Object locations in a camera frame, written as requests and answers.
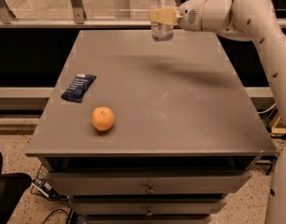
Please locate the yellow metal frame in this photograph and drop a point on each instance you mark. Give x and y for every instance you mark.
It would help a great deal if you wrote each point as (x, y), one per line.
(276, 125)

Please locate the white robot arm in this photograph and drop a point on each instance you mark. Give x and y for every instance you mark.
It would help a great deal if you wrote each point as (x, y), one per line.
(251, 20)

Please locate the black office chair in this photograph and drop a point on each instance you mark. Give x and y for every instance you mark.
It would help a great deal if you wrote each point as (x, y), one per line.
(12, 187)

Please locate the metal glass railing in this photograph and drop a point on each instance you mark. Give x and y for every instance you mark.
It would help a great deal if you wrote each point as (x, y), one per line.
(87, 13)

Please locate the grey drawer cabinet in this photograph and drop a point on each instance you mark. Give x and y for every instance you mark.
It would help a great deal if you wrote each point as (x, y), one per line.
(185, 133)

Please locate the clear plastic water bottle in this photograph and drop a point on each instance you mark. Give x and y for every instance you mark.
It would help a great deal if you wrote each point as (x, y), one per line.
(159, 31)

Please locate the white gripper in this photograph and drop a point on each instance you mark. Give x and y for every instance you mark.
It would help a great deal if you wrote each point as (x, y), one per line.
(190, 15)

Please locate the small device on floor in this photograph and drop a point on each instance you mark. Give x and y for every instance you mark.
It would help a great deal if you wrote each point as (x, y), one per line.
(44, 188)

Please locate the orange fruit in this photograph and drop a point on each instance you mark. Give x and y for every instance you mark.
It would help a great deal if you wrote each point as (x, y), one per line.
(103, 118)

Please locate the dark blue snack bar wrapper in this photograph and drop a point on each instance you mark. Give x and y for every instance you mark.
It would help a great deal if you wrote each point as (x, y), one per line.
(77, 88)

